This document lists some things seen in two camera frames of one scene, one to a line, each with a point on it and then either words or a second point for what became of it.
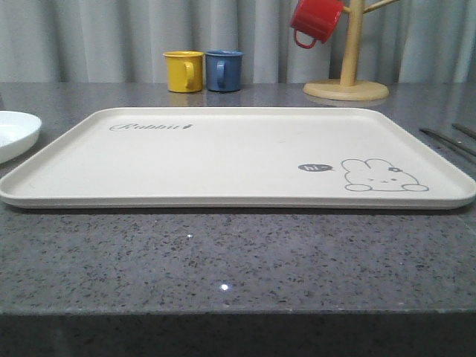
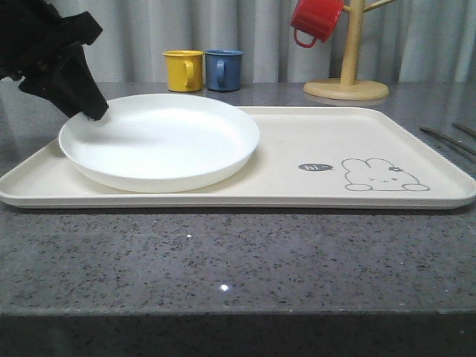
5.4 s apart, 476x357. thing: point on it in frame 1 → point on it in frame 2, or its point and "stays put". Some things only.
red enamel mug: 316,19 stays put
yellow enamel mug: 184,70 stays put
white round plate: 18,133 → 161,143
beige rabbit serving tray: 262,158 stays put
